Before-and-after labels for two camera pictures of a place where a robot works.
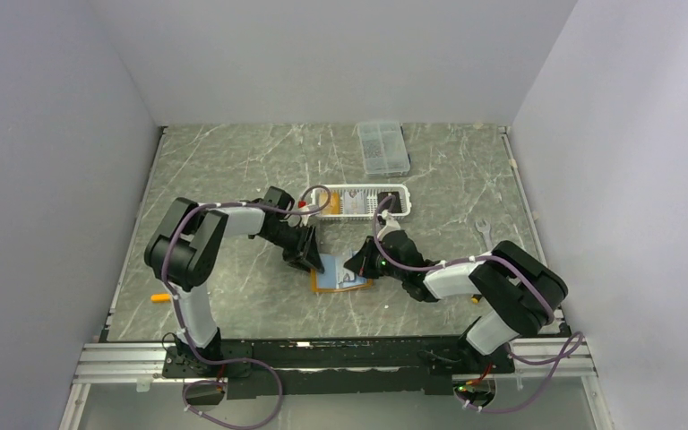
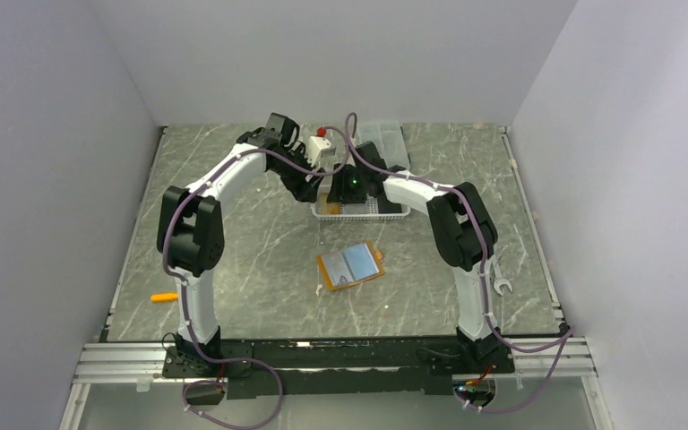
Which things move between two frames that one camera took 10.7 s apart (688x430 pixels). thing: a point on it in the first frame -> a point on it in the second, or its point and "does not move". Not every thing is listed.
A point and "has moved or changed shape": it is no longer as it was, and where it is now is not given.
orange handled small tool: (160, 297) does not move
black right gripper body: (382, 266) -> (348, 185)
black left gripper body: (292, 240) -> (296, 177)
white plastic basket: (360, 201) does not move
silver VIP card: (354, 205) -> (339, 268)
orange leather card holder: (334, 276) has moved or changed shape
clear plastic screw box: (384, 148) does not move
